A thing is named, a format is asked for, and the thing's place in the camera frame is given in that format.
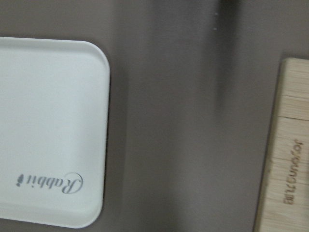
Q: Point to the bamboo cutting board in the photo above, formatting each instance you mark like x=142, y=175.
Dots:
x=284, y=196

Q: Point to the white rabbit serving tray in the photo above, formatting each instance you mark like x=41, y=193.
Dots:
x=54, y=97

